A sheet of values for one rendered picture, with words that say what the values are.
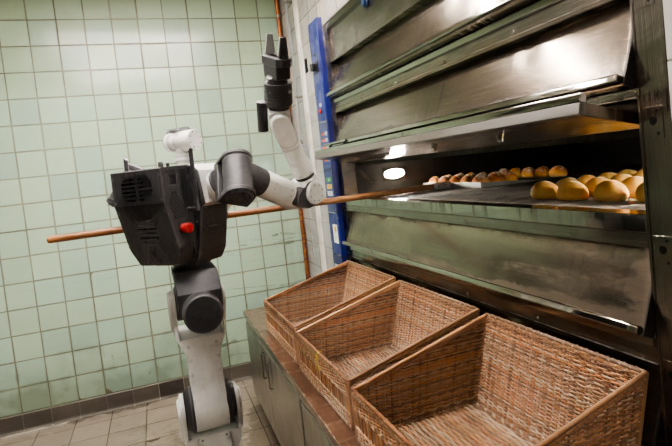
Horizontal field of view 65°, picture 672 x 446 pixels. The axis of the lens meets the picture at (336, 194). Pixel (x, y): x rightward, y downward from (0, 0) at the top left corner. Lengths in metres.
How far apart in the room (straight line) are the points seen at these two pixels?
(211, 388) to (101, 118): 2.16
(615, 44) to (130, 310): 3.06
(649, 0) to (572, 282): 0.66
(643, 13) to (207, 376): 1.52
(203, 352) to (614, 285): 1.20
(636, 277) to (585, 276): 0.14
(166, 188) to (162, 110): 2.03
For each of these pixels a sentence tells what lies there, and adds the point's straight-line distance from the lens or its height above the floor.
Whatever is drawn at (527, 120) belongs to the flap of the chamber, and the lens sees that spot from 1.25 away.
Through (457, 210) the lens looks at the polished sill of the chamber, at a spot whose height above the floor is 1.16.
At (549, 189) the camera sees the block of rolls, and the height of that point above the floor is 1.21.
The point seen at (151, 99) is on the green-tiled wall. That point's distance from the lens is 3.55.
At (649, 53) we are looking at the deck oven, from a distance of 1.23.
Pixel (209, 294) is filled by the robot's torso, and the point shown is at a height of 1.02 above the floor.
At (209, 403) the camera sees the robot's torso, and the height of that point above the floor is 0.65.
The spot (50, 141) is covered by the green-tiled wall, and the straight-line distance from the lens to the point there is 3.57.
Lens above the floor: 1.35
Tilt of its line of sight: 3 degrees down
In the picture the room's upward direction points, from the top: 6 degrees counter-clockwise
